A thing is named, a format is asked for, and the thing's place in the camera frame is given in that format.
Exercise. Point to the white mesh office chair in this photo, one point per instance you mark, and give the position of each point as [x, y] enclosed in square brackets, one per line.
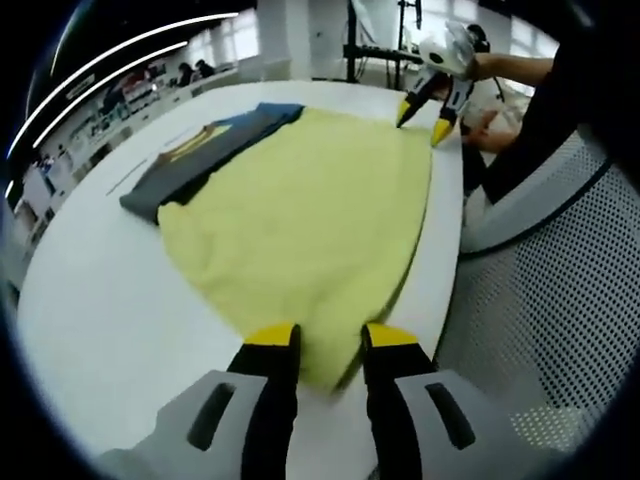
[550, 300]

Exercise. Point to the black equipment stand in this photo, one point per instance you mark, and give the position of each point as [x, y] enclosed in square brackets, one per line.
[357, 50]

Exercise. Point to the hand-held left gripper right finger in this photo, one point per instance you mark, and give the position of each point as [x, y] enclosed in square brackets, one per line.
[400, 405]

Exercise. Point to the yellow blue grey garment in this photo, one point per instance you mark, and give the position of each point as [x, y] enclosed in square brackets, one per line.
[310, 210]

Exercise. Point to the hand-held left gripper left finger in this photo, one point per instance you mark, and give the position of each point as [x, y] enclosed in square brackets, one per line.
[265, 400]

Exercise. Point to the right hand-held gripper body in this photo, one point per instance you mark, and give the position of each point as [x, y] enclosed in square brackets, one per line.
[450, 50]

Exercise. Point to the ceiling light strip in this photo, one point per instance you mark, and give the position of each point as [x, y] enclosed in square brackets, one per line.
[100, 57]
[100, 82]

